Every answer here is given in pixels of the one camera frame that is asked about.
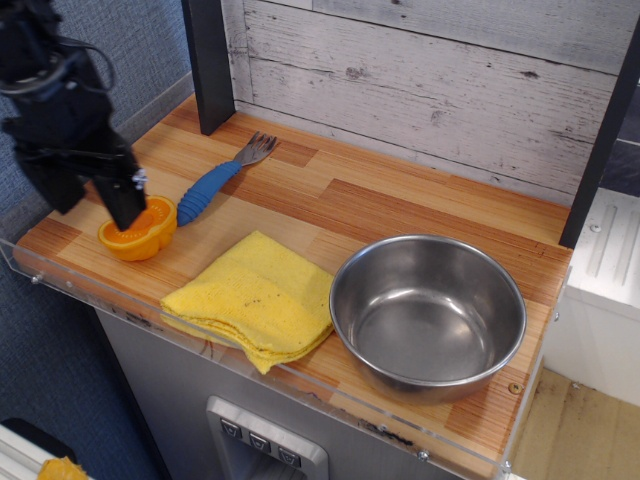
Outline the dark left shelf post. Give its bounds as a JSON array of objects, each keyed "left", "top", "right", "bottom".
[{"left": 181, "top": 0, "right": 236, "bottom": 135}]

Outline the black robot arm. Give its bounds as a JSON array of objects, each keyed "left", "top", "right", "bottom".
[{"left": 1, "top": 1, "right": 147, "bottom": 230}]

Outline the blue handled metal fork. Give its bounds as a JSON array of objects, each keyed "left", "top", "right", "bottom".
[{"left": 177, "top": 132, "right": 278, "bottom": 227}]

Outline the dark right shelf post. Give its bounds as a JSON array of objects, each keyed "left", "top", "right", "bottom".
[{"left": 559, "top": 21, "right": 639, "bottom": 249}]

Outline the white toy sink cabinet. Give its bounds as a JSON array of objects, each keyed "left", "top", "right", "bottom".
[{"left": 543, "top": 189, "right": 639, "bottom": 405}]

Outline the orange object bottom left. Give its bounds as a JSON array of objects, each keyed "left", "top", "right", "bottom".
[{"left": 36, "top": 457, "right": 89, "bottom": 480}]

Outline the orange plastic toy orange half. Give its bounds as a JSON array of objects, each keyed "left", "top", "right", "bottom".
[{"left": 98, "top": 196, "right": 177, "bottom": 261}]

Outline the stainless steel bowl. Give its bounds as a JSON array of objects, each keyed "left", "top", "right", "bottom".
[{"left": 329, "top": 234, "right": 527, "bottom": 404}]

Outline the dark shelf post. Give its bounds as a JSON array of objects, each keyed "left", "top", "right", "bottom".
[
  {"left": 181, "top": 0, "right": 236, "bottom": 135},
  {"left": 559, "top": 21, "right": 639, "bottom": 249}
]

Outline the clear acrylic edge guard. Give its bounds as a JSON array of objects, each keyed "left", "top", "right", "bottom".
[{"left": 0, "top": 79, "right": 574, "bottom": 480}]

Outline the yellow folded cloth napkin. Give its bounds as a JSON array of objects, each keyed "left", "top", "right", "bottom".
[{"left": 160, "top": 231, "right": 333, "bottom": 374}]

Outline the grey toy dispenser panel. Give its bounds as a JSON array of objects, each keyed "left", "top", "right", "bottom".
[{"left": 206, "top": 395, "right": 330, "bottom": 479}]

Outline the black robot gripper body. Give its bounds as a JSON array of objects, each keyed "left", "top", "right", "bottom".
[{"left": 1, "top": 49, "right": 140, "bottom": 185}]

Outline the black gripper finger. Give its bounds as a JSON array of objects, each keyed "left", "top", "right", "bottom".
[
  {"left": 92, "top": 169, "right": 148, "bottom": 231},
  {"left": 17, "top": 150, "right": 85, "bottom": 214}
]

